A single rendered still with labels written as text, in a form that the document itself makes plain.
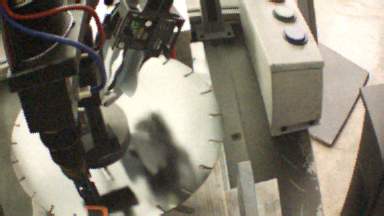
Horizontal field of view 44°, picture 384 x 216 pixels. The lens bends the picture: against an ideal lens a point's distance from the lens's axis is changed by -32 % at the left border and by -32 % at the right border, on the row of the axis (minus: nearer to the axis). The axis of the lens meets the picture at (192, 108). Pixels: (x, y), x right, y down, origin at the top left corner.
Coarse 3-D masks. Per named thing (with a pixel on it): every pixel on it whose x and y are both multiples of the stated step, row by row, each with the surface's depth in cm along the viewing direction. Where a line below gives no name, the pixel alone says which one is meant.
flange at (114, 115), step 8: (112, 104) 81; (104, 112) 79; (112, 112) 79; (120, 112) 79; (104, 120) 78; (112, 120) 78; (120, 120) 78; (88, 128) 76; (120, 128) 77; (128, 128) 78; (120, 136) 76; (128, 136) 77; (120, 144) 75; (96, 160) 74; (104, 160) 74
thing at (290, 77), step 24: (240, 0) 111; (264, 0) 107; (288, 0) 107; (264, 24) 101; (288, 24) 101; (264, 48) 96; (288, 48) 95; (312, 48) 95; (264, 72) 101; (288, 72) 94; (312, 72) 94; (264, 96) 107; (288, 96) 97; (312, 96) 98; (288, 120) 101; (312, 120) 103
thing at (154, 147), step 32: (160, 64) 86; (160, 96) 82; (192, 96) 81; (160, 128) 78; (192, 128) 78; (32, 160) 75; (128, 160) 75; (160, 160) 74; (192, 160) 74; (32, 192) 71; (64, 192) 71; (128, 192) 71; (160, 192) 71; (192, 192) 70
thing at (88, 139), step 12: (84, 108) 65; (96, 108) 65; (96, 120) 66; (96, 132) 67; (108, 132) 69; (84, 144) 68; (96, 144) 68; (108, 144) 68; (84, 156) 67; (96, 156) 68; (84, 180) 69
